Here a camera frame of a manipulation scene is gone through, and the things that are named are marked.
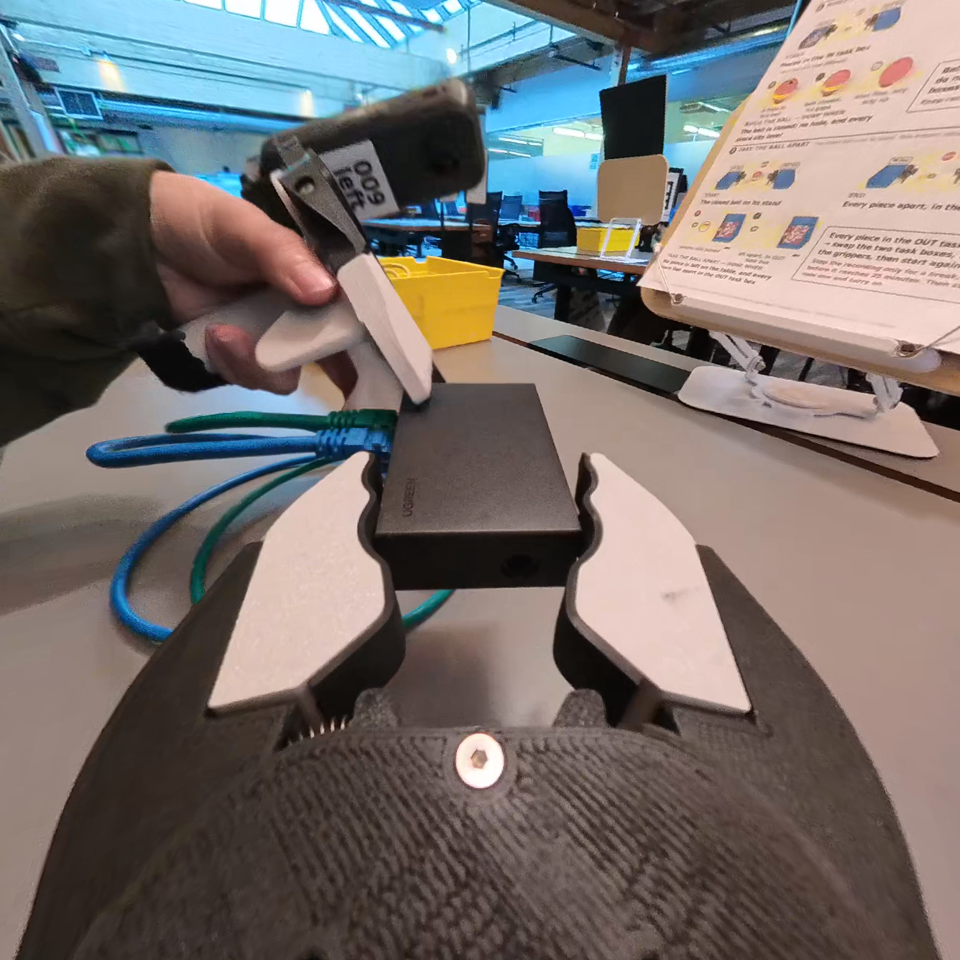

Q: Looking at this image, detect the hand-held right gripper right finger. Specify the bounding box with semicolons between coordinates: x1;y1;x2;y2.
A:
553;452;753;715

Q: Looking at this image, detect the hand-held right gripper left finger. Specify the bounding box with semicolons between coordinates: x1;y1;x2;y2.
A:
206;450;406;714

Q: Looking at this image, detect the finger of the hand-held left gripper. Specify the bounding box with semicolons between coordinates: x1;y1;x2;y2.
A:
351;341;406;415
255;252;435;412

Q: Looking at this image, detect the blue ethernet cable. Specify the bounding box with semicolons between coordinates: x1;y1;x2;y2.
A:
86;427;399;645

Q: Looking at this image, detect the black network switch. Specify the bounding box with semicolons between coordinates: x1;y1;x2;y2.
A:
372;382;585;590

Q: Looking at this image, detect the person's left forearm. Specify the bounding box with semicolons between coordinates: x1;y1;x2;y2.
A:
0;156;177;445

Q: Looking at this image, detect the person's left hand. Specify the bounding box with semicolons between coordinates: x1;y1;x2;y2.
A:
148;171;360;397

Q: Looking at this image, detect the large yellow plastic bin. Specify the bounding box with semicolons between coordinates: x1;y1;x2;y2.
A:
377;255;505;351

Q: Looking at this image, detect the black office chair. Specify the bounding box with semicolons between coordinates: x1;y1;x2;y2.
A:
536;189;579;249

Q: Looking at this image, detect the small yellow plastic bin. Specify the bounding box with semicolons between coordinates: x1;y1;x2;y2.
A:
575;225;646;255

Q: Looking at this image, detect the black monitor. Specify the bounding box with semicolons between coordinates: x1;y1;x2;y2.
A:
600;73;669;162

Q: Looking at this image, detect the beige board on clear stand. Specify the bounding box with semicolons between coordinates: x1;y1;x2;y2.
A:
596;153;670;260

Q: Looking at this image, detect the instruction sheet on stand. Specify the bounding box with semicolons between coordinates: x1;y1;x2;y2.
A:
637;0;960;395

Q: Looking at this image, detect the white folding stand base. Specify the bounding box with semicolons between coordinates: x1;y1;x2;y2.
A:
678;330;940;459

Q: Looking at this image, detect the printed instruction sheet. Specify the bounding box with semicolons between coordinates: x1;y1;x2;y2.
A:
637;0;960;355

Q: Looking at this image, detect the green ethernet cable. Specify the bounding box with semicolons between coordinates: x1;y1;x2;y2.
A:
165;408;455;631

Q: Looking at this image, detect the black desk cable cover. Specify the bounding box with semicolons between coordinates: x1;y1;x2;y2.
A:
528;333;702;396

